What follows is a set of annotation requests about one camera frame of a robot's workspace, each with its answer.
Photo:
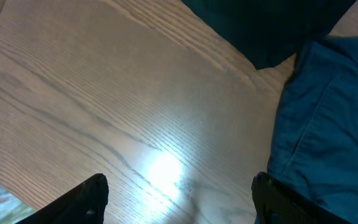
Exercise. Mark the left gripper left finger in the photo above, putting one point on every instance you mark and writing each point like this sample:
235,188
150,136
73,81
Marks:
84,204

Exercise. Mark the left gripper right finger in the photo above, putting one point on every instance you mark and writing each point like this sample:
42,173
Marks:
276,203

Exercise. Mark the navy blue shorts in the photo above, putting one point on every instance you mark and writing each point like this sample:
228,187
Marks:
314,146

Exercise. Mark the folded black shorts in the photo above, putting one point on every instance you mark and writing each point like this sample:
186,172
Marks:
267,32

